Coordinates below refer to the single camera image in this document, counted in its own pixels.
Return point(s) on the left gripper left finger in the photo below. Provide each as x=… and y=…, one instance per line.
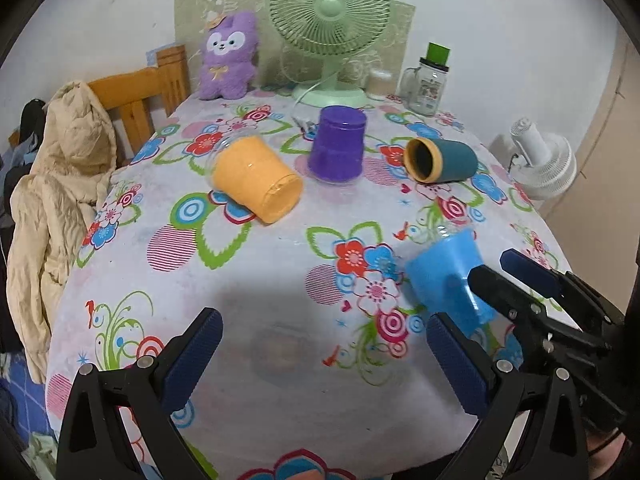
x=94, y=443

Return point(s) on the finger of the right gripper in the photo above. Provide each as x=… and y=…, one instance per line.
x=528, y=316
x=563, y=287

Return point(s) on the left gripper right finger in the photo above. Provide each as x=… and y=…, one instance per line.
x=553, y=443

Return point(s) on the blue plastic cup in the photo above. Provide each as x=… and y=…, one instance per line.
x=439, y=278

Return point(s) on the teal cup with yellow rim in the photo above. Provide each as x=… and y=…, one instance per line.
x=431, y=161

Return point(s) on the purple plastic cup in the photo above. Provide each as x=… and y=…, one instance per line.
x=337, y=153

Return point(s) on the orange plastic cup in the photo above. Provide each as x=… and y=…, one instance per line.
x=250, y=173

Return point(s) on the person's right hand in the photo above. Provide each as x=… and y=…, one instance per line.
x=605, y=454

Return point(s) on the blue checkered bedding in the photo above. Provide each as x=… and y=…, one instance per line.
x=28, y=444

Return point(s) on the white standing fan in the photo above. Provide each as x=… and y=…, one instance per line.
x=545, y=165

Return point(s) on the glass jar with green lid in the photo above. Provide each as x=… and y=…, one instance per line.
x=421, y=87

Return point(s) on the beige puffer jacket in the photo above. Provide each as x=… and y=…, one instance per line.
x=52, y=208

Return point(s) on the floral tablecloth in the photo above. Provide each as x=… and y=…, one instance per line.
x=324, y=356

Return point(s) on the toothpick container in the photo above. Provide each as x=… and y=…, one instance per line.
x=379, y=84

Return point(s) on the black clothing pile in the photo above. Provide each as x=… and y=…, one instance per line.
x=16, y=163

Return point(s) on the green patterned board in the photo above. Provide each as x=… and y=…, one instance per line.
x=277, y=62

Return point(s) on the wooden chair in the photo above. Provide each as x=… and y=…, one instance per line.
x=129, y=93

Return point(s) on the green desk fan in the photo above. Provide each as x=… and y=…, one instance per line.
x=332, y=31

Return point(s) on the purple plush bunny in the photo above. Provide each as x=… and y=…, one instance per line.
x=227, y=54

